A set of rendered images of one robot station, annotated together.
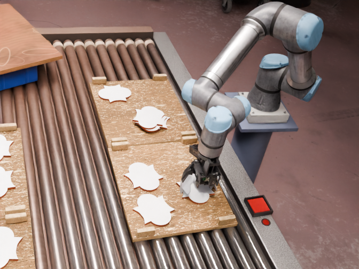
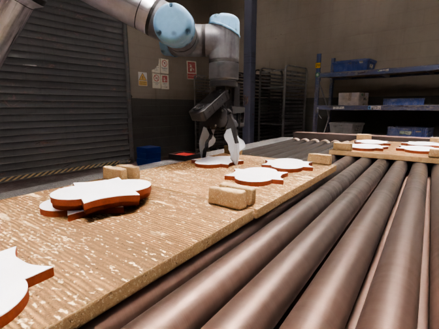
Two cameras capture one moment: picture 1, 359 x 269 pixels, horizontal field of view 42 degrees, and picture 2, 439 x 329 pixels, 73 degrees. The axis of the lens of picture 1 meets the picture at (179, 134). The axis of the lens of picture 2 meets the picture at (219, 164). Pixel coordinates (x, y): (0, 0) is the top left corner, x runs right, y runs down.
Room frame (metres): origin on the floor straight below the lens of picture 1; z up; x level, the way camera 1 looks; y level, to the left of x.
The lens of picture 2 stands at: (1.50, 0.57, 1.08)
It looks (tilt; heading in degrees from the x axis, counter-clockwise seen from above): 11 degrees down; 241
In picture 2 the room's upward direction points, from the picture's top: straight up
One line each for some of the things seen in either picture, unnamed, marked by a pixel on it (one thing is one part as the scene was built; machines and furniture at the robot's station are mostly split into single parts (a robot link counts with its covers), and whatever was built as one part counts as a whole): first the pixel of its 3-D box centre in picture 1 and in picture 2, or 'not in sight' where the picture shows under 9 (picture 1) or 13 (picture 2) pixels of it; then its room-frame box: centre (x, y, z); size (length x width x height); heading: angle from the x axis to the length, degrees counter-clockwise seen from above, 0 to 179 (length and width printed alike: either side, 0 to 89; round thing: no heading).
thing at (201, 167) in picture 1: (206, 165); (224, 106); (1.10, -0.10, 1.08); 0.09 x 0.08 x 0.12; 24
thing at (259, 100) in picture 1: (265, 93); not in sight; (1.78, -0.34, 0.96); 0.15 x 0.15 x 0.10
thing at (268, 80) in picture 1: (274, 71); not in sight; (1.78, -0.34, 1.08); 0.13 x 0.12 x 0.14; 61
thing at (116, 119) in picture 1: (140, 110); (46, 234); (1.51, 0.17, 0.93); 0.41 x 0.35 x 0.02; 25
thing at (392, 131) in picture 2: not in sight; (409, 132); (-2.99, -1.82, 0.72); 0.50 x 0.38 x 0.16; 102
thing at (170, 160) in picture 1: (169, 184); (234, 173); (1.14, 0.00, 0.93); 0.41 x 0.35 x 0.02; 24
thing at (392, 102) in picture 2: not in sight; (403, 102); (-2.90, -1.91, 1.14); 0.50 x 0.38 x 0.11; 118
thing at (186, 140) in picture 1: (189, 139); (127, 171); (1.37, -0.04, 0.95); 0.06 x 0.02 x 0.03; 114
